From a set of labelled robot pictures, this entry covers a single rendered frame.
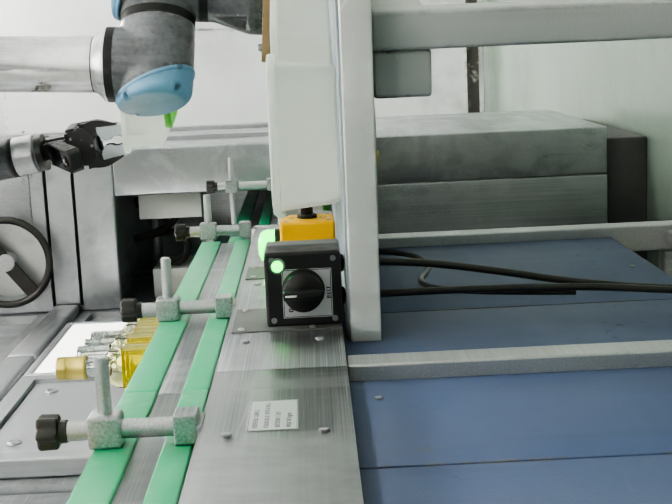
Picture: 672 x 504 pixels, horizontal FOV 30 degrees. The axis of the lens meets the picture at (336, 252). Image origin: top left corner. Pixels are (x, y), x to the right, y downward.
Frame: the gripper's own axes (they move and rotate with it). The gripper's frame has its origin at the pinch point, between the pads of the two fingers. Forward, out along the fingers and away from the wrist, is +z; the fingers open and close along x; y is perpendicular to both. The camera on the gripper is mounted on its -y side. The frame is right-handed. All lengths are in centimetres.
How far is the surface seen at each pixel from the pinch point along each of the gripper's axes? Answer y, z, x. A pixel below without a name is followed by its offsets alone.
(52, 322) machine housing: 22, -32, 41
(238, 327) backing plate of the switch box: -111, 25, 1
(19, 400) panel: -40, -23, 33
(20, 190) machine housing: 48, -38, 16
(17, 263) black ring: 42, -42, 32
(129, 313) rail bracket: -98, 11, 2
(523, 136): 48, 78, 26
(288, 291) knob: -114, 31, -2
